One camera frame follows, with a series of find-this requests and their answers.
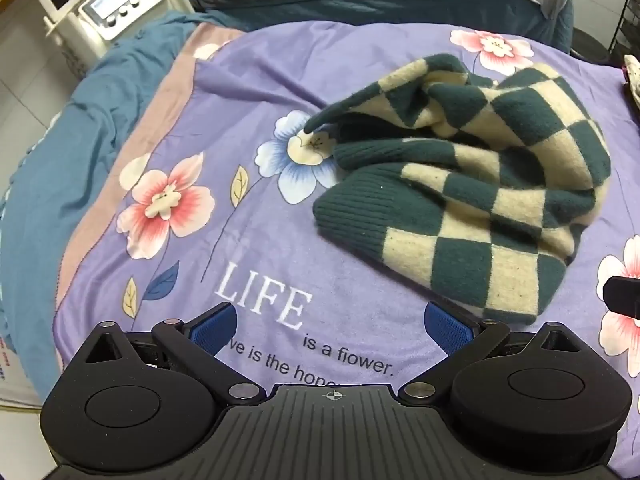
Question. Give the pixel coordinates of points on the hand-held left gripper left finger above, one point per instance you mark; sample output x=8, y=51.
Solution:
x=212, y=330

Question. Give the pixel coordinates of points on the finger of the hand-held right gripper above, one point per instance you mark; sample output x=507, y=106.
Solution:
x=622, y=297

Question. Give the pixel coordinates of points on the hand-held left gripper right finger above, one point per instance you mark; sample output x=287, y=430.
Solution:
x=447, y=331

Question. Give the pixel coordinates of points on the green cream checkered sweater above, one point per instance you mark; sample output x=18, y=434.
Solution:
x=480, y=170

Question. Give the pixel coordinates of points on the purple floral blanket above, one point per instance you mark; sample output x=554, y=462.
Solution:
x=240, y=240

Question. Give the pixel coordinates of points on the cream patterned small item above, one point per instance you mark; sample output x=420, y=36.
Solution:
x=634, y=75

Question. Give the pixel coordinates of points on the white machine with knobs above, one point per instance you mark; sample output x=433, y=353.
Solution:
x=107, y=7

